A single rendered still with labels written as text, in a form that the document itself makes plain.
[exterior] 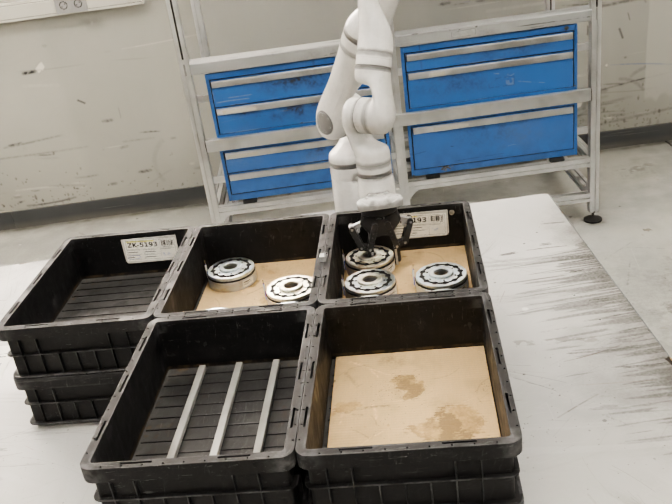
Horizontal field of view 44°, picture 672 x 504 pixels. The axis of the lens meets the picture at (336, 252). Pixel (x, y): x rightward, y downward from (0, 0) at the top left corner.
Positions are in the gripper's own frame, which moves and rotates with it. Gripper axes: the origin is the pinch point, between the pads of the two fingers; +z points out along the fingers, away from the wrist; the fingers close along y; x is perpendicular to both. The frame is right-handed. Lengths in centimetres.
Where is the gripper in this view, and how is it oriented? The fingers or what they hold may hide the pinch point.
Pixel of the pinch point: (384, 257)
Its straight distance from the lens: 175.3
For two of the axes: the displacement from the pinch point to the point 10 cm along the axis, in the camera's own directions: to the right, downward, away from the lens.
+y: -9.9, 1.4, 0.1
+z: 1.3, 8.9, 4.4
